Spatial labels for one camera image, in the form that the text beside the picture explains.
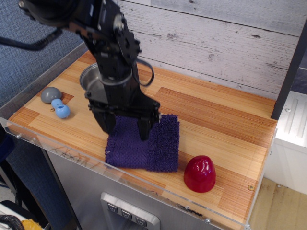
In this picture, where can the stainless steel pot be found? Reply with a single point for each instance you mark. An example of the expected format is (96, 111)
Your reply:
(92, 79)

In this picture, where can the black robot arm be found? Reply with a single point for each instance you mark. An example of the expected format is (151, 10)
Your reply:
(103, 28)

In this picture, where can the clear acrylic table edge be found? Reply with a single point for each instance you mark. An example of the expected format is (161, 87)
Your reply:
(238, 148)

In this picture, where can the silver button control panel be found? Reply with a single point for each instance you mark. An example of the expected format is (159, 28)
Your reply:
(121, 215)

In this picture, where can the purple terry cloth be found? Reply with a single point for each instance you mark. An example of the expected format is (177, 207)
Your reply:
(159, 153)

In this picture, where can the red plastic dome toy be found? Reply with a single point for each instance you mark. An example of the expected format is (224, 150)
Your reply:
(200, 174)

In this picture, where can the black right corner post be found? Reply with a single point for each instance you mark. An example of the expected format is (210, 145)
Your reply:
(291, 73)

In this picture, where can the blue and grey toy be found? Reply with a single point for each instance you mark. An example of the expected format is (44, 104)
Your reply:
(52, 95)

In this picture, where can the white ribbed appliance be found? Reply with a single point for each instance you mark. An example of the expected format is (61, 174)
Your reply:
(287, 159)

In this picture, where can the yellow object at corner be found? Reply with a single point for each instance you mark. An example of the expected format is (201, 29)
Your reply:
(30, 224)

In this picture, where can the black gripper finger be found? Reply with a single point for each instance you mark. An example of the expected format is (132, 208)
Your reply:
(106, 120)
(145, 125)

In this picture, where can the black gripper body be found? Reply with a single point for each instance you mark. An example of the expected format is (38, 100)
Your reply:
(127, 99)

